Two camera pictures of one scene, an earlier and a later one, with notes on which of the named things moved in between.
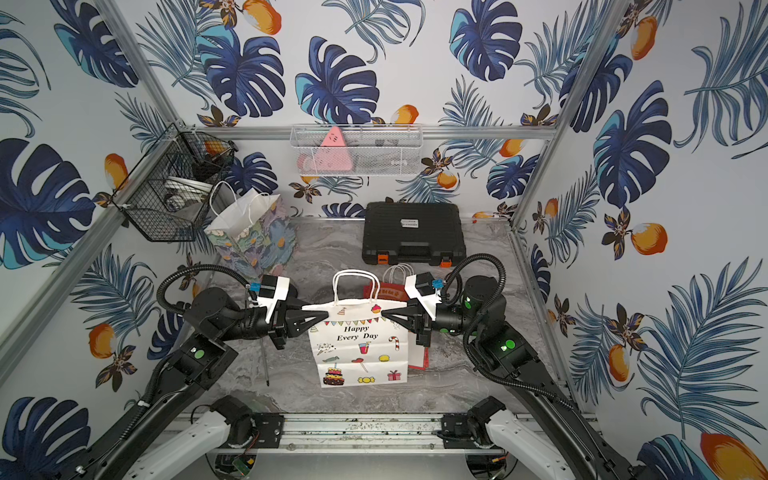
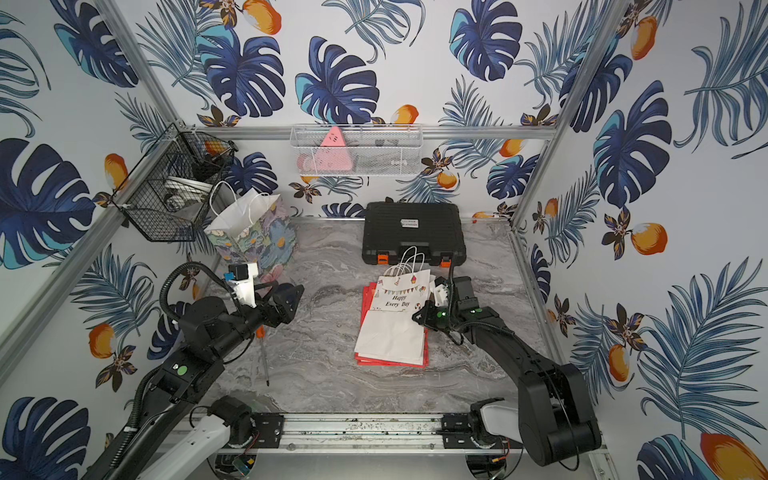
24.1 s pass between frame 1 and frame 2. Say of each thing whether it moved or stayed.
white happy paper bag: moved
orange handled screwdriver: stayed
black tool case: stayed
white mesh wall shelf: stayed
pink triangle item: stayed
